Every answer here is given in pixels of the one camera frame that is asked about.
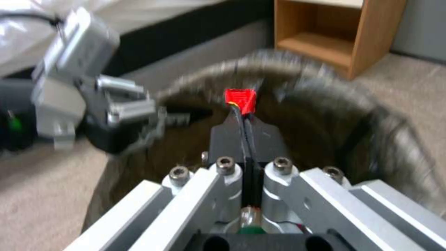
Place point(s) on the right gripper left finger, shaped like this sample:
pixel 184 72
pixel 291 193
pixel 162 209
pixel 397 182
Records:
pixel 195 198

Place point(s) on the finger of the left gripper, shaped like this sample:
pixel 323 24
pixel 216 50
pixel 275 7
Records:
pixel 122 86
pixel 136 112

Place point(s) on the red plastic garbage piece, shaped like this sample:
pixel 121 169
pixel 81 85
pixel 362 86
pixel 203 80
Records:
pixel 240 98

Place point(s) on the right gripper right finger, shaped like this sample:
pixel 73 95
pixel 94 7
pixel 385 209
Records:
pixel 313 198

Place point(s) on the bed with dark base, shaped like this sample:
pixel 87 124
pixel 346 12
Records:
pixel 167 34

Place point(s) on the grey woven trash bin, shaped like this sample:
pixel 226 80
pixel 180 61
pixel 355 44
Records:
pixel 334 104

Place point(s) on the open wooden cabinet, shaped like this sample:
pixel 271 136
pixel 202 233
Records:
pixel 369 34

